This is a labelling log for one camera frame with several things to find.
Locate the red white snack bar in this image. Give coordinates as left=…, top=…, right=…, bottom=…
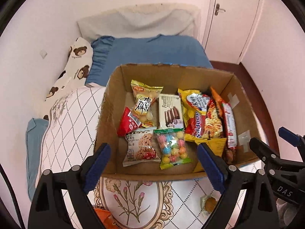
left=222, top=102, right=238, bottom=148

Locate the orange snack pack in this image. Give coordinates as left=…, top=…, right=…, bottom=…
left=94, top=208, right=119, bottom=229
left=209, top=86, right=224, bottom=118

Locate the Franzzi chocolate cookie pack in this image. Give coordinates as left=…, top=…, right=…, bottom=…
left=159, top=94, right=184, bottom=129

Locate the red snack packet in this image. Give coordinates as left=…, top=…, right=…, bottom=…
left=117, top=107, right=142, bottom=137

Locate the brown snack pack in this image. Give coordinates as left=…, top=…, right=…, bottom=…
left=224, top=147, right=236, bottom=165

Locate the small brown pastry pack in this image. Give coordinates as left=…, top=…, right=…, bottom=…
left=201, top=195, right=218, bottom=217

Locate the yellow snack pack front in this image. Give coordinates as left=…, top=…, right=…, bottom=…
left=193, top=138, right=227, bottom=173

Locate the orange snack pack in box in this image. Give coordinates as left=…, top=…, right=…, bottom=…
left=209, top=86, right=224, bottom=118

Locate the yellow Korean cheese noodle pack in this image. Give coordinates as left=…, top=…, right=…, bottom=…
left=178, top=89, right=223, bottom=142

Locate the light blue cushion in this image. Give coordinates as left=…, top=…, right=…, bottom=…
left=25, top=118, right=49, bottom=201

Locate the colourful candy ball bag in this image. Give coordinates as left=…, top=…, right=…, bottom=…
left=154, top=128, right=192, bottom=170

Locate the oat cookie pack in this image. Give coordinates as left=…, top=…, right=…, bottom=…
left=123, top=127, right=161, bottom=167

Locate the cardboard snack box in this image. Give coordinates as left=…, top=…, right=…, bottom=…
left=95, top=64, right=261, bottom=181

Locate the bear print pillow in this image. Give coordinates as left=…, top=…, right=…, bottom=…
left=39, top=37, right=93, bottom=120

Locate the yellow chicken snack pack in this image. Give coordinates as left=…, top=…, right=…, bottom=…
left=131, top=80, right=163, bottom=128

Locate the white door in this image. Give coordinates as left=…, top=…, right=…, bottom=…
left=205, top=0, right=261, bottom=64

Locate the blue pillow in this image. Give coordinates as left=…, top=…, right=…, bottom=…
left=85, top=35, right=213, bottom=86

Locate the white padded headboard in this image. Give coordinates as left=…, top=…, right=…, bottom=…
left=78, top=3, right=201, bottom=42

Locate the black cable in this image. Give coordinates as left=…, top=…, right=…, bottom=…
left=0, top=163, right=26, bottom=229

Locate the metal door handle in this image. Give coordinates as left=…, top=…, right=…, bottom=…
left=214, top=3, right=226, bottom=16

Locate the wall socket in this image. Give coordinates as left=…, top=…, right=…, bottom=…
left=39, top=50, right=47, bottom=59

